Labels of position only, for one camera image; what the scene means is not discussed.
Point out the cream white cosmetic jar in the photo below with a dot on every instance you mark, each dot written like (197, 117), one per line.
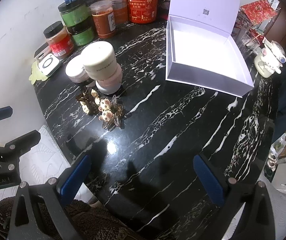
(99, 61)

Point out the green jar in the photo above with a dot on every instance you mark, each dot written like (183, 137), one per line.
(73, 13)
(82, 33)

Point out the pale blue white jar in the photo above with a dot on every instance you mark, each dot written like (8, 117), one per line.
(108, 87)

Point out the dark bow hair clip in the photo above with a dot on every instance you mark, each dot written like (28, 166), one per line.
(89, 100)

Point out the red patterned gift box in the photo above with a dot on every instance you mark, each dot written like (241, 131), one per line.
(258, 11)

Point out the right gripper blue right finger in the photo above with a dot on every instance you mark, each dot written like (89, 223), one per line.
(212, 181)

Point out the white open gift box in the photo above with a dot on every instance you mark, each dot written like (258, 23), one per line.
(200, 50)

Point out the white square mini printer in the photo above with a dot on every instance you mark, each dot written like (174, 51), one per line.
(49, 65)

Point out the bear charm hair clip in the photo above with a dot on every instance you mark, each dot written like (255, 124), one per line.
(111, 113)

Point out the lower green jar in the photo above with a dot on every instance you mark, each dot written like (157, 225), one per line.
(82, 33)

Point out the orange powder plastic jar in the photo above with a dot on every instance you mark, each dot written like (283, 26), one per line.
(103, 16)

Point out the yellow flower coaster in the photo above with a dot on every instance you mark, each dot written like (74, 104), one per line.
(36, 74)

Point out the upper green jar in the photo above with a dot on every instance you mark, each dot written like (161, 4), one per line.
(73, 13)

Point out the pink cosmetic jar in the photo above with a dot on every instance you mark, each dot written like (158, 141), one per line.
(109, 78)

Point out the cinnamoroll white mug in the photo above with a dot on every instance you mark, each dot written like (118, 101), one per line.
(270, 59)

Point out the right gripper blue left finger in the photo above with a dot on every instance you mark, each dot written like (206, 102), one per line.
(70, 181)

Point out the red tea tin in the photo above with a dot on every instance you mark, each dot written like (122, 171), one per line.
(142, 11)

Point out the red label sauce jar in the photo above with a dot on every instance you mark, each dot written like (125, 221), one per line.
(59, 40)

